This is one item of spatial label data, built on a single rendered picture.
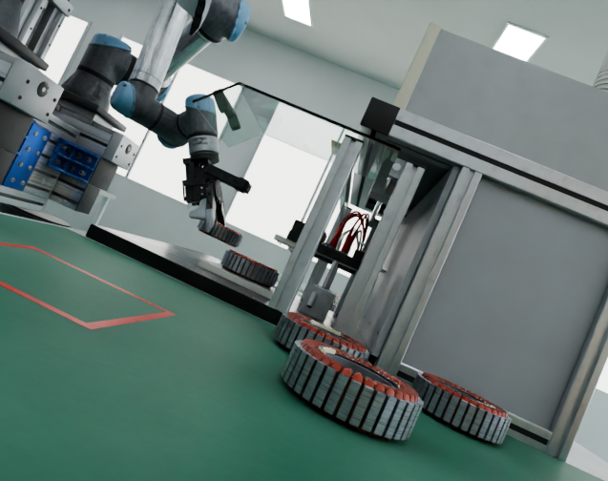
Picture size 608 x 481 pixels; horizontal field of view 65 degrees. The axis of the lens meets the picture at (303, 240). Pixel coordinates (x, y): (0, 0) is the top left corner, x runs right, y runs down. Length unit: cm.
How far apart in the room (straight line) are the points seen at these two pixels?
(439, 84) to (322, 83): 529
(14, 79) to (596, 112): 108
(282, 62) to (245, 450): 613
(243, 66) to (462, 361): 583
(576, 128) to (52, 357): 84
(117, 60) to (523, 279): 137
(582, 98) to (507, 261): 34
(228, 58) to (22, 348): 624
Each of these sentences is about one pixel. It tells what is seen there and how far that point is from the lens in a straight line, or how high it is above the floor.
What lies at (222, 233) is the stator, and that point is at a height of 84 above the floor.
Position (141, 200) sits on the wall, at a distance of 621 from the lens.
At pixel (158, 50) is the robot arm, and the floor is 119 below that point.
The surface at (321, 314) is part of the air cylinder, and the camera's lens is 88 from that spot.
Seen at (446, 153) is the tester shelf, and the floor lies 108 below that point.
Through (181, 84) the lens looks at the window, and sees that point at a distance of 646.
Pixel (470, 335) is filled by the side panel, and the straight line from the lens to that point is 73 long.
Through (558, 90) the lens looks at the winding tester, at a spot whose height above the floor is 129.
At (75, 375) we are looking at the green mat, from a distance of 25.
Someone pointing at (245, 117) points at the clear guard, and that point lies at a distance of 91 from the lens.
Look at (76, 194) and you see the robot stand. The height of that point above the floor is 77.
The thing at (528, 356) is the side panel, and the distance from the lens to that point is 76.
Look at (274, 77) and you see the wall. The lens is 624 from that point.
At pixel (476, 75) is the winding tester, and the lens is 91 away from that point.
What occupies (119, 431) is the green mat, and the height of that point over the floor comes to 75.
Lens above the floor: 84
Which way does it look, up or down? 3 degrees up
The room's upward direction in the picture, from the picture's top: 24 degrees clockwise
